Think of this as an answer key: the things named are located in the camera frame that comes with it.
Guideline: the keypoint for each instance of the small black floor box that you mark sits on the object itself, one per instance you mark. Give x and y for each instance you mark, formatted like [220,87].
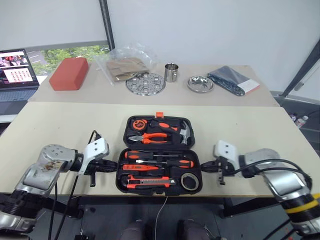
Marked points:
[83,237]

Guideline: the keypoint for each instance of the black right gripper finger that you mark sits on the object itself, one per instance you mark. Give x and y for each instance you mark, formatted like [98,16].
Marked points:
[211,165]
[211,169]

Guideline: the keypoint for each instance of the orange tape measure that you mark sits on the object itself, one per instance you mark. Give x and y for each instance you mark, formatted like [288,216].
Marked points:
[140,124]

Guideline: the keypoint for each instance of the orange black utility knife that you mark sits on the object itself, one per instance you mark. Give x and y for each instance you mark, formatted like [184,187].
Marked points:
[140,182]

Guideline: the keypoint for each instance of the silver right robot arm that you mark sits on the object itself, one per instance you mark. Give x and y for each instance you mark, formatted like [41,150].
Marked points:
[285,180]

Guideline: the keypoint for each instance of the black tool case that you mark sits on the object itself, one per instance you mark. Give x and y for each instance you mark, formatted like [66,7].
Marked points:
[160,155]

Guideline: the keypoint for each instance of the clear plastic bag with cardboard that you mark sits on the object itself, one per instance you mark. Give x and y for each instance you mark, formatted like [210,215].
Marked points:
[123,66]

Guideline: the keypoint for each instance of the dark rounded foot shape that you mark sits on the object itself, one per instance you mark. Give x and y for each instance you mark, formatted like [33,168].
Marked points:
[133,230]
[192,230]

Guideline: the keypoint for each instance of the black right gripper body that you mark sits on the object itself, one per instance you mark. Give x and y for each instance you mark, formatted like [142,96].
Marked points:
[221,172]

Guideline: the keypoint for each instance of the black electrical tape roll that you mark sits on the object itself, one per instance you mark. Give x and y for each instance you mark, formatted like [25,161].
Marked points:
[184,183]

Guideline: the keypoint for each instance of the round perforated steel steamer plate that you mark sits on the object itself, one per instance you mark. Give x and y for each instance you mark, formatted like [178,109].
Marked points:
[145,83]

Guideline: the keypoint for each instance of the dark blue packaged cloth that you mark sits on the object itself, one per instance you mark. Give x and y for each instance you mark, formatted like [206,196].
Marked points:
[227,78]

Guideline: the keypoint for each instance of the black metal table frame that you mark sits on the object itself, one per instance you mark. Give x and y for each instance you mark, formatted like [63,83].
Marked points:
[237,207]

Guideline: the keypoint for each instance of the red rectangular box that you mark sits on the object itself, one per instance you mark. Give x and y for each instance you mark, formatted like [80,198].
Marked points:
[68,73]

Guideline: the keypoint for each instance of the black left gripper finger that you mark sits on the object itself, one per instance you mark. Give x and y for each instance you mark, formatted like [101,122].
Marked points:
[108,163]
[108,169]

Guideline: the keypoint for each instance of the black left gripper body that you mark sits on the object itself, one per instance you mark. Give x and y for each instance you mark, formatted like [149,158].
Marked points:
[93,170]

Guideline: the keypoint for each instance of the stainless steel mug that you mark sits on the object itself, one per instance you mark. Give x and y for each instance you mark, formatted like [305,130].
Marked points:
[171,73]

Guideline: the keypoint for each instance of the small plastic bottle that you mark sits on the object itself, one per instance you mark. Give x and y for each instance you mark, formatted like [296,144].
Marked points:
[302,121]

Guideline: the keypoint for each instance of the open laptop computer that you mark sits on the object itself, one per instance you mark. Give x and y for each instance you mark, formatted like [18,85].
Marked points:
[16,75]

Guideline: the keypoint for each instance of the orange voltage tester pen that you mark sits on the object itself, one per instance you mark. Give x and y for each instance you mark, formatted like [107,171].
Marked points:
[140,167]

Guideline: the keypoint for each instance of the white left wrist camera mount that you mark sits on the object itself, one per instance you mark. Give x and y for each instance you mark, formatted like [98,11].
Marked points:
[96,151]

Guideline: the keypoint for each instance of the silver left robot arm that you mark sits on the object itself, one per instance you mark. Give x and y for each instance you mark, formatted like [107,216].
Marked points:
[47,165]

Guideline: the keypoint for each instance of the dark diagonal metal bar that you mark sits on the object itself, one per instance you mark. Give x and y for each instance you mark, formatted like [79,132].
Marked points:
[301,68]

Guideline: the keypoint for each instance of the stainless steel bowl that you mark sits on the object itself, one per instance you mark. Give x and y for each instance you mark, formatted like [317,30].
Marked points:
[200,84]

